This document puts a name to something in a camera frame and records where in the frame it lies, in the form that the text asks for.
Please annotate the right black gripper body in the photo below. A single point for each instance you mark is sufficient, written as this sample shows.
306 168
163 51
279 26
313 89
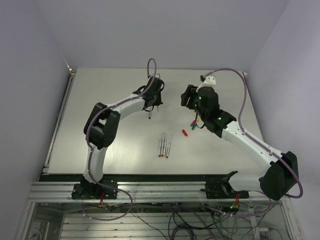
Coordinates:
191 97

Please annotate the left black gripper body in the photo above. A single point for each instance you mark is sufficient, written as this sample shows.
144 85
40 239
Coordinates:
158 99

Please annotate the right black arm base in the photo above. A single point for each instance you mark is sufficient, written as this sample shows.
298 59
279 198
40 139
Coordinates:
219 188

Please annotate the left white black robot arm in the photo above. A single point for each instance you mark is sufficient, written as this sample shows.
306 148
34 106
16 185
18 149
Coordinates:
102 125

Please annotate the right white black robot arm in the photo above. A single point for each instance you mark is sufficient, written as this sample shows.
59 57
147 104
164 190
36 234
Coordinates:
279 171

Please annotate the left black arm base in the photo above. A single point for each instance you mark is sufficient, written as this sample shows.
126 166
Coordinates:
86 190

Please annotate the yellow end white pen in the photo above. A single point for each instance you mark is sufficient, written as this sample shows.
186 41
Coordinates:
165 141

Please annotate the purple end white pen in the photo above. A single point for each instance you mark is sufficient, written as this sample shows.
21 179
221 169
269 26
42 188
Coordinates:
168 147

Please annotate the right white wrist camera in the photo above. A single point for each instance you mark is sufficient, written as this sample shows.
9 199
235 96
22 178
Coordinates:
207 81

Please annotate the aluminium rail frame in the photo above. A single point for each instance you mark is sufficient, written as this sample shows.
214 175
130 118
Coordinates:
141 192

